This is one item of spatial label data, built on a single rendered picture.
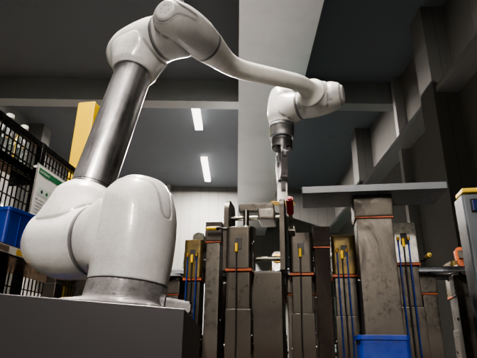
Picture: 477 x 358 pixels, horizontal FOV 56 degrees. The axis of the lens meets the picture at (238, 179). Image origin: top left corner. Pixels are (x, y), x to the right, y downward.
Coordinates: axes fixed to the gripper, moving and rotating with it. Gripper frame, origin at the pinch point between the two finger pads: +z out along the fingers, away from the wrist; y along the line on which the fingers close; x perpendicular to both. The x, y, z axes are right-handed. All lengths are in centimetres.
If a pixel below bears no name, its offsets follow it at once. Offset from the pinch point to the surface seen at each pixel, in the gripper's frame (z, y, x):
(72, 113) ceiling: -291, 493, 243
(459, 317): 40, -6, -54
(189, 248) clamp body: 22.8, -8.6, 30.4
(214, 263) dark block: 27.5, -12.0, 22.7
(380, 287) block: 36, -34, -18
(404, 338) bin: 48, -46, -18
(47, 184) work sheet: -12, 37, 93
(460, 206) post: 15, -37, -41
